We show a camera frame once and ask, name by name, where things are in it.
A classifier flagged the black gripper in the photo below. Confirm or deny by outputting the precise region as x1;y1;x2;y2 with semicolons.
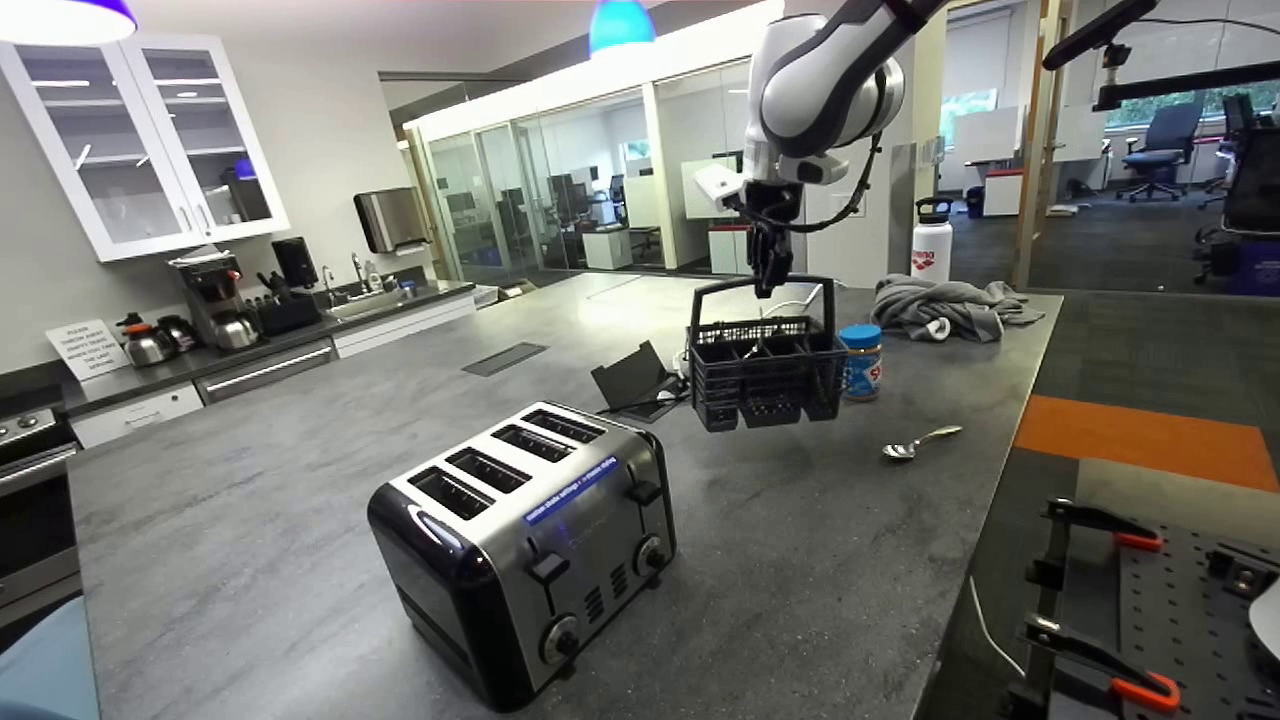
741;178;808;299

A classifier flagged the grey plastic cutlery holder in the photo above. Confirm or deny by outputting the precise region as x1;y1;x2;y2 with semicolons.
683;271;853;436

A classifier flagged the dark countertop vent grille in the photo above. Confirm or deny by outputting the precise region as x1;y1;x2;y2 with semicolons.
458;341;552;379

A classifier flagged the blue-lidded peanut butter jar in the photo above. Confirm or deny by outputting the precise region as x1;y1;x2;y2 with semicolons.
835;318;886;409

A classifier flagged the white bottle red label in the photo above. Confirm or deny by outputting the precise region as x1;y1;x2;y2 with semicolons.
906;197;959;288

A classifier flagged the black pop-up outlet box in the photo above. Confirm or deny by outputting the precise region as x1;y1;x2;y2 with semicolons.
588;334;693;415

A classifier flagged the grey crumpled cloth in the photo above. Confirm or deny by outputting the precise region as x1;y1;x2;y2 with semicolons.
873;271;1039;349

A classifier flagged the silver metal spoon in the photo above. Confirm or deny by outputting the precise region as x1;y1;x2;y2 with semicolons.
878;419;963;467

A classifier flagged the blue pendant lamp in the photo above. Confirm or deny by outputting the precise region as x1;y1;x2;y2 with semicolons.
584;0;660;54

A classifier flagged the silver four-slot toaster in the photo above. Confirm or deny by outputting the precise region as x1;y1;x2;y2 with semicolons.
362;400;678;713

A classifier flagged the steel paper towel dispenser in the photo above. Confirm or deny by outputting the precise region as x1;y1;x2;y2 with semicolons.
350;183;431;261

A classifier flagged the black orange bar clamp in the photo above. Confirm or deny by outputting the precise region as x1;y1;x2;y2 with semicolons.
1023;613;1186;715
1042;493;1170;557

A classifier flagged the blue office chair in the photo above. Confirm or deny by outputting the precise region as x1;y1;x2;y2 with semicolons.
1119;101;1206;204

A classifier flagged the black box appliance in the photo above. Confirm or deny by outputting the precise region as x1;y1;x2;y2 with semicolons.
268;235;324;294

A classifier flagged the black office chair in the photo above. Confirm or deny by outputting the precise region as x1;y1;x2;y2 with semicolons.
1214;92;1280;235

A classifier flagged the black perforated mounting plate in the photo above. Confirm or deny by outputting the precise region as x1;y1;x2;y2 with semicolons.
1050;523;1280;720

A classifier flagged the black silver coffee maker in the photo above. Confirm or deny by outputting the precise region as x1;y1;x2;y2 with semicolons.
167;248;268;355

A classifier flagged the silver kettle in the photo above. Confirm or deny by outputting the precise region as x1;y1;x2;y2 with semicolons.
116;313;174;371

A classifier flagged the white dishwasher front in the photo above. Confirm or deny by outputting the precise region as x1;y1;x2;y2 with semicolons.
66;379;206;454

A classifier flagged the white printed paper sign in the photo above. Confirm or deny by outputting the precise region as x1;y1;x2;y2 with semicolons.
45;317;134;387

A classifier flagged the white pendant lamp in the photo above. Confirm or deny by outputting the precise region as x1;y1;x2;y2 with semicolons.
0;0;140;50

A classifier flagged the black steel oven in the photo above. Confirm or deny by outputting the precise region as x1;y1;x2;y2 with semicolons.
0;405;87;631

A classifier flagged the light blue chair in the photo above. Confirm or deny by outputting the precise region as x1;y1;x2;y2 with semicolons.
0;592;102;720

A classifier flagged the wooden post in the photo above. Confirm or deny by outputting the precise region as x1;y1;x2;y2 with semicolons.
1012;0;1074;293

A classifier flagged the thin white cable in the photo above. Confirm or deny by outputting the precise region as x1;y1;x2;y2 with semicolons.
963;570;1033;685

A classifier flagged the black overhead camera rig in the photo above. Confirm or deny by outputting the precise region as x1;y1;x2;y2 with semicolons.
1035;0;1280;114

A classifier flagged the white glass-door wall cabinet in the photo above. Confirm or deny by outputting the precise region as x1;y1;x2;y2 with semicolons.
0;33;290;268

